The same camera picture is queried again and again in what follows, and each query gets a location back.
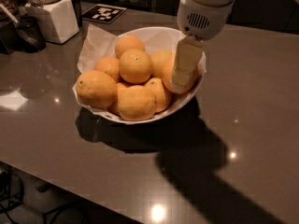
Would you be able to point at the dark bottle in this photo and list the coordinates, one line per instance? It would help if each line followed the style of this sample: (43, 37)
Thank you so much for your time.
(77, 8)

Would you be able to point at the black round appliance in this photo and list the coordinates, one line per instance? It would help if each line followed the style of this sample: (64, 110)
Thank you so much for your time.
(27, 38)

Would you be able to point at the black wire stool frame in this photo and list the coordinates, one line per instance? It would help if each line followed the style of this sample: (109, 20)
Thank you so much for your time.
(12, 194)

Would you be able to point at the white paper liner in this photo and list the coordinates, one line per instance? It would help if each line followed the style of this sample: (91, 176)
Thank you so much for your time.
(96, 44)

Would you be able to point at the small hidden middle orange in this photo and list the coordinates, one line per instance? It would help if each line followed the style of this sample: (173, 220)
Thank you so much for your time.
(121, 87)

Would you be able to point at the black white marker tag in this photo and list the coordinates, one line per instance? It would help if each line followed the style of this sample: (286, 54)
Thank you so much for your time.
(103, 13)

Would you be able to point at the white square jar base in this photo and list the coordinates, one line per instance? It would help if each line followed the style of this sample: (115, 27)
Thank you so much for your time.
(57, 22)

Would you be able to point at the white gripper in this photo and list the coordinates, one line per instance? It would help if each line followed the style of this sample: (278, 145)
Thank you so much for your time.
(204, 20)

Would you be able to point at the white bowl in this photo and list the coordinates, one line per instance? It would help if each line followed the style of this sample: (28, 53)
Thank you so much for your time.
(187, 100)

